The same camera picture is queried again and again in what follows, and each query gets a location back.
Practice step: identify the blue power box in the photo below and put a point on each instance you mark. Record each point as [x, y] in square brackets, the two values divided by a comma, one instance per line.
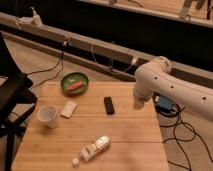
[164, 104]

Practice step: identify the wooden table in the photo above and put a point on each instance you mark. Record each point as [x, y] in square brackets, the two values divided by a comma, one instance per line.
[136, 141]

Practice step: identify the cream suction gripper tip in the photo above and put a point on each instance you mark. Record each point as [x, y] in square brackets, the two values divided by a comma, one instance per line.
[138, 105]

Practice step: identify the orange carrot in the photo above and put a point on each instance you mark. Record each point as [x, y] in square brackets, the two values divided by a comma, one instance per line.
[75, 86]

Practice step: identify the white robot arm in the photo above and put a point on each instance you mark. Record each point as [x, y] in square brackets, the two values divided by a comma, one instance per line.
[154, 76]

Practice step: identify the white ceramic cup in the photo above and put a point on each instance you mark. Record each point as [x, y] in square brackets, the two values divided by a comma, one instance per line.
[48, 116]

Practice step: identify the green bowl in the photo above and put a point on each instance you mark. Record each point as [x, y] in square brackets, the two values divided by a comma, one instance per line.
[72, 78]

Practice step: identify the black chair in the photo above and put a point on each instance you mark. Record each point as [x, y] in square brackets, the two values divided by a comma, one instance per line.
[14, 90]

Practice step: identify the white sponge block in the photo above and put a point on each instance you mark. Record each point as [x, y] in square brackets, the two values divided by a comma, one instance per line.
[68, 109]

